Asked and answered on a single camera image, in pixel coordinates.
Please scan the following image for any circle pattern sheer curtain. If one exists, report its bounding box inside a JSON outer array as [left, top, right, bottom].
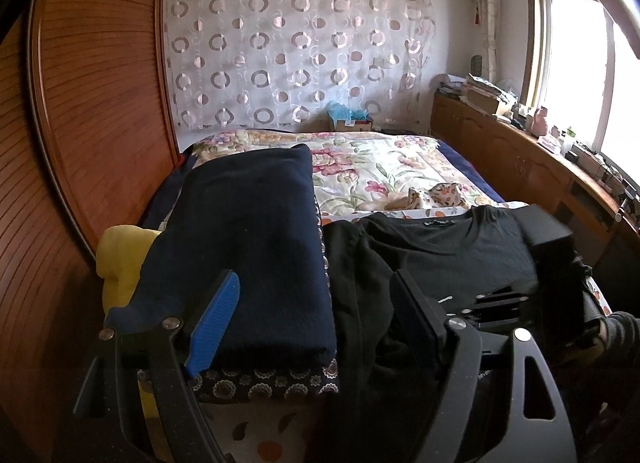
[[164, 0, 435, 136]]

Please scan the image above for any long wooden cabinet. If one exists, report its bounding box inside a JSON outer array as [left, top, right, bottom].
[[431, 93, 639, 273]]

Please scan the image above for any black printed t-shirt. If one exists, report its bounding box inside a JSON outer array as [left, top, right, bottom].
[[322, 204, 609, 463]]

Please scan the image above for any wooden wardrobe door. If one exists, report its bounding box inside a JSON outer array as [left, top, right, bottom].
[[1, 0, 179, 462]]

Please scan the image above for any patterned dark trim fabric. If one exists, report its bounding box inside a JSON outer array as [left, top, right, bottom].
[[136, 192, 342, 407]]

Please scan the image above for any yellow folded cloth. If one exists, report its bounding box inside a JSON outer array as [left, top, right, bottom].
[[95, 224, 164, 419]]

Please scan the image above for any stack of papers and boxes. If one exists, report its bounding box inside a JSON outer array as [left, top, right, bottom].
[[436, 74, 516, 116]]

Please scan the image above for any dark blue blanket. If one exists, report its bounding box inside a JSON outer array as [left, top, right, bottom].
[[437, 140, 504, 203]]

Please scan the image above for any floral quilt bedspread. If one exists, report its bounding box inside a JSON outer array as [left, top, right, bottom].
[[193, 129, 525, 222]]

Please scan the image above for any orange floral small garment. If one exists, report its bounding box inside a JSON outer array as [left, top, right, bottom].
[[369, 183, 471, 210]]

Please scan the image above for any right hand gloved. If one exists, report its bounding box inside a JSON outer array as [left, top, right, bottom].
[[597, 311, 640, 372]]

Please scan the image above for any cardboard box with blue bag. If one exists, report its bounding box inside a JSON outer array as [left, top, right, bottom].
[[326, 102, 373, 132]]

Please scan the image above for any folded navy blue garment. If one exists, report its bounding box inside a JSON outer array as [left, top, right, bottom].
[[106, 144, 336, 371]]

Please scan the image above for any window with wooden frame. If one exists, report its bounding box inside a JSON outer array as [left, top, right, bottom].
[[525, 0, 639, 182]]

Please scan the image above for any pink figurine on sill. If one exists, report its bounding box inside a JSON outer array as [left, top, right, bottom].
[[529, 106, 548, 138]]

